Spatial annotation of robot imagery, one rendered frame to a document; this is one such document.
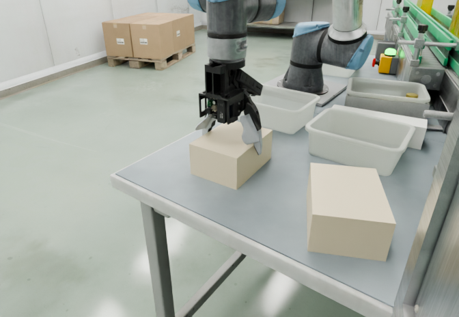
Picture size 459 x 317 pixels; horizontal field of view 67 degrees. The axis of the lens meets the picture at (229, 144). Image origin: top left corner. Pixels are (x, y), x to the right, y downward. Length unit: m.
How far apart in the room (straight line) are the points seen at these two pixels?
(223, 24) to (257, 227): 0.36
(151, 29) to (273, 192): 3.96
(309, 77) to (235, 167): 0.65
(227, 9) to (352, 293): 0.49
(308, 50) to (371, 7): 6.02
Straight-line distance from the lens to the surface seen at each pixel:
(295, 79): 1.26
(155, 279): 1.00
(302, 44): 1.24
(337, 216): 0.56
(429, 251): 0.45
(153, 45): 4.58
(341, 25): 1.14
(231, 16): 0.64
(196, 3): 0.83
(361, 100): 1.08
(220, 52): 0.66
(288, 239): 0.61
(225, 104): 0.67
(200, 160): 0.74
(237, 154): 0.69
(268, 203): 0.69
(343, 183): 0.64
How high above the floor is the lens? 1.16
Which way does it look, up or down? 27 degrees down
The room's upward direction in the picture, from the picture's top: straight up
